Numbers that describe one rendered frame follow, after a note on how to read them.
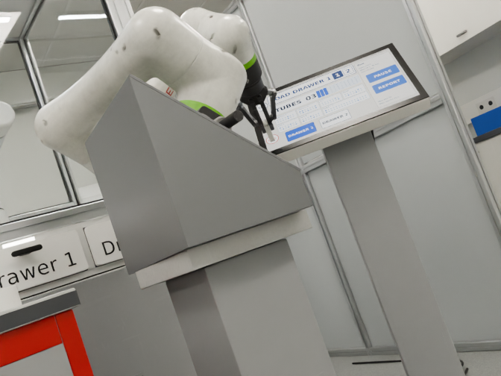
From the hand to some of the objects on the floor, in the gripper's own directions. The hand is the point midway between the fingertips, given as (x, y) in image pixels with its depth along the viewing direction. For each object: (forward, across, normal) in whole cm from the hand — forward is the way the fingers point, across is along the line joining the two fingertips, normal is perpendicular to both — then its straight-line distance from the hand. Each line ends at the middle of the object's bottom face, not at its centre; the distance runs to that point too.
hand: (268, 130), depth 176 cm
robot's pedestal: (+25, +16, +114) cm, 118 cm away
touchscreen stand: (+75, -22, +73) cm, 107 cm away
